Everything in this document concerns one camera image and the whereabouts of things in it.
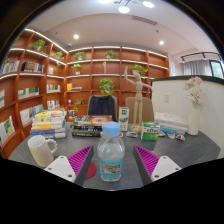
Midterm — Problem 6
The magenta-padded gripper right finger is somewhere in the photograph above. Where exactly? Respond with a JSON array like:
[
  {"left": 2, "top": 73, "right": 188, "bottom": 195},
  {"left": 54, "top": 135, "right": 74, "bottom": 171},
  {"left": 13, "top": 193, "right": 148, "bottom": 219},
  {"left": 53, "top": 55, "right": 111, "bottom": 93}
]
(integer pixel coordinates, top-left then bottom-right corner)
[{"left": 133, "top": 144, "right": 183, "bottom": 187}]

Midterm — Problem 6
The white ceramic mug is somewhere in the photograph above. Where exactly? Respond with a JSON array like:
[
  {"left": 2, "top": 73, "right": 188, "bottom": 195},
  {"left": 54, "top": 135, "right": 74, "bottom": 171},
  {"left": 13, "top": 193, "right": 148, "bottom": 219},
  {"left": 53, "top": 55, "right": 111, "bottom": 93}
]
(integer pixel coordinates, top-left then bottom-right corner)
[{"left": 27, "top": 134, "right": 58, "bottom": 168}]

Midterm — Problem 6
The small colourful packet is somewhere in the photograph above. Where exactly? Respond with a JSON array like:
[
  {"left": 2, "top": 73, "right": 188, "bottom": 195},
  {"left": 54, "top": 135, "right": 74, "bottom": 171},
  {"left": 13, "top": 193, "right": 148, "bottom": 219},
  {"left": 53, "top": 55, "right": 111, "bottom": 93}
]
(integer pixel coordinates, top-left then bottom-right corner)
[
  {"left": 125, "top": 131, "right": 139, "bottom": 139},
  {"left": 175, "top": 133, "right": 187, "bottom": 142}
]

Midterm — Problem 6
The tan chair backrest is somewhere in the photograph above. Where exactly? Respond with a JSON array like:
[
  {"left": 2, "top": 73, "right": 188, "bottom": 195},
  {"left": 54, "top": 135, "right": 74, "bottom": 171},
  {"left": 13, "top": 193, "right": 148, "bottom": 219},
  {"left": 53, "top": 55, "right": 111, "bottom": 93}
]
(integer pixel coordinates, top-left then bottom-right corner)
[{"left": 124, "top": 96, "right": 155, "bottom": 125}]

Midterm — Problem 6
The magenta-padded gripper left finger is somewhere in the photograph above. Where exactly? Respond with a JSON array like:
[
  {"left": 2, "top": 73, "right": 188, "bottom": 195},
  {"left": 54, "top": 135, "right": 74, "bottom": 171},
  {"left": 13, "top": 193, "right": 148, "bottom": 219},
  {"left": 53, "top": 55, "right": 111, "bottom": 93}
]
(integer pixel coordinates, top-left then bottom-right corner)
[{"left": 43, "top": 144, "right": 95, "bottom": 187}]

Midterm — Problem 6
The dark office chair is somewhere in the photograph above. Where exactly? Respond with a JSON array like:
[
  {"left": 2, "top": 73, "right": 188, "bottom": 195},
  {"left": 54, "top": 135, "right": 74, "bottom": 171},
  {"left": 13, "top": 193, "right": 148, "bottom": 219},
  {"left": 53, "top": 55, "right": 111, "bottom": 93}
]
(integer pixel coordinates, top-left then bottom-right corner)
[{"left": 87, "top": 94, "right": 118, "bottom": 123}]

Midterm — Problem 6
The dark book stack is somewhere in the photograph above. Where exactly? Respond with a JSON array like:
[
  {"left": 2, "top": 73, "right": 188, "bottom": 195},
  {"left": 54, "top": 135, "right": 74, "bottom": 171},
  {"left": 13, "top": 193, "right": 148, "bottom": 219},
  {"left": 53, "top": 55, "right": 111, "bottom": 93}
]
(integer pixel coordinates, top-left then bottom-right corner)
[{"left": 69, "top": 114, "right": 114, "bottom": 138}]

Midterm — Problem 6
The clear blue-capped water bottle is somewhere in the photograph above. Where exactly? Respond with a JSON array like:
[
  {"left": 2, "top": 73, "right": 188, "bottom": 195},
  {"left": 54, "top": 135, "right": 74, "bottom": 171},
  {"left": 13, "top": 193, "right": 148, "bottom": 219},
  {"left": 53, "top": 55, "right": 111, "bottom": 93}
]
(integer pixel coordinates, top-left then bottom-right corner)
[{"left": 96, "top": 121, "right": 126, "bottom": 183}]

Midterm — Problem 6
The colourful book stack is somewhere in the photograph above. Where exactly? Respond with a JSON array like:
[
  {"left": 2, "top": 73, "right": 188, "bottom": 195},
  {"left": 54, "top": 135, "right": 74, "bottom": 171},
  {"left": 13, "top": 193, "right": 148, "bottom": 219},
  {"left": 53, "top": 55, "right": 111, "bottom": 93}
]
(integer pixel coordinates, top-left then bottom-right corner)
[{"left": 29, "top": 109, "right": 68, "bottom": 139}]

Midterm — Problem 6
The white book stack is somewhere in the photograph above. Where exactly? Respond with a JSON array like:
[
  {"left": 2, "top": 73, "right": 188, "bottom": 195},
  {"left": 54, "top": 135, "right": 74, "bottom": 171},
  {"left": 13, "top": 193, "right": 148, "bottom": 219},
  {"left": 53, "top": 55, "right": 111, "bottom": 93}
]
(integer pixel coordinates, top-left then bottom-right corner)
[{"left": 153, "top": 111, "right": 189, "bottom": 136}]

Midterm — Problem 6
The green white tissue box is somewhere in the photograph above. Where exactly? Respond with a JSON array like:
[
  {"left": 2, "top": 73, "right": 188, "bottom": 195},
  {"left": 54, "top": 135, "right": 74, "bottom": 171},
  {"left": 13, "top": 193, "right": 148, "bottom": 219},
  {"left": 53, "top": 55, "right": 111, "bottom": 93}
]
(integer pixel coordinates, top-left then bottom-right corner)
[{"left": 140, "top": 121, "right": 161, "bottom": 142}]

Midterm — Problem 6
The grey curtain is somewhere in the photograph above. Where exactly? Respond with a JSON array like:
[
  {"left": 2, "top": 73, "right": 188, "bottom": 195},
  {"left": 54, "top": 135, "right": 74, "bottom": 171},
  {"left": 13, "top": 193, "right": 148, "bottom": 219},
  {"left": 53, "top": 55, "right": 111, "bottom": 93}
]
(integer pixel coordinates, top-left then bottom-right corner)
[{"left": 182, "top": 59, "right": 212, "bottom": 77}]

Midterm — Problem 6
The wooden shelf unit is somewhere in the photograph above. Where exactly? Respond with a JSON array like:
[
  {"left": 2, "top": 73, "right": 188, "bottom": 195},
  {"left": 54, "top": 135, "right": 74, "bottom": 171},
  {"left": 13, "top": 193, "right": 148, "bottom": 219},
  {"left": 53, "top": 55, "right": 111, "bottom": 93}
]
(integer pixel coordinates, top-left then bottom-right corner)
[{"left": 0, "top": 27, "right": 171, "bottom": 158}]

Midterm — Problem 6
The white vase with flowers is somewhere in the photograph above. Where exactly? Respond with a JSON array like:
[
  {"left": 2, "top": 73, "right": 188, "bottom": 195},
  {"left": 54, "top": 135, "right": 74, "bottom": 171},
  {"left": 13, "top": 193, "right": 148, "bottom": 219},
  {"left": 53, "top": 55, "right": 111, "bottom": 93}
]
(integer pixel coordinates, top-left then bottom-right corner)
[{"left": 184, "top": 76, "right": 206, "bottom": 137}]

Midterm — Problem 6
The tall green white carton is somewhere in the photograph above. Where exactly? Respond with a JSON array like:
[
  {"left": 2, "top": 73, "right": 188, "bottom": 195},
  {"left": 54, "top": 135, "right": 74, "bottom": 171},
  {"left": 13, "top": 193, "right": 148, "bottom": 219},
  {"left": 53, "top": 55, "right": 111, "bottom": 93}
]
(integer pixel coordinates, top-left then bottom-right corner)
[{"left": 118, "top": 106, "right": 130, "bottom": 132}]

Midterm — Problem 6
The ceiling chandelier lamp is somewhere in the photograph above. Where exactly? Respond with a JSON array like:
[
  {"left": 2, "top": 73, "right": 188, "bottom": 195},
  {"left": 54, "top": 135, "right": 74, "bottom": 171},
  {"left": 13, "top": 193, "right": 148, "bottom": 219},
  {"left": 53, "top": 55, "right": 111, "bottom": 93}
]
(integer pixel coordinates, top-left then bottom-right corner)
[{"left": 99, "top": 0, "right": 156, "bottom": 14}]

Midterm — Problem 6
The wooden artist mannequin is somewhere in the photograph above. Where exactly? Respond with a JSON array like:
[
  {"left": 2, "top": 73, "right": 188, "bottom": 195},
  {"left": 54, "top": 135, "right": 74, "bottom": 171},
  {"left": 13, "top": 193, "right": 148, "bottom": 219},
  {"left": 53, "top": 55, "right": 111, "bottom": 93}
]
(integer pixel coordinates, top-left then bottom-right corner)
[{"left": 123, "top": 65, "right": 154, "bottom": 134}]

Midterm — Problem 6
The window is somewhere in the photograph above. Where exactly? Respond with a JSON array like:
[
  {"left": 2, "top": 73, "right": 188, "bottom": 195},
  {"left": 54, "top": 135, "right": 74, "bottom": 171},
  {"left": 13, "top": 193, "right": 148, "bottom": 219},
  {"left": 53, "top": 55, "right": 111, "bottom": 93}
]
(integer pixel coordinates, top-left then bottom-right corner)
[{"left": 209, "top": 59, "right": 224, "bottom": 80}]

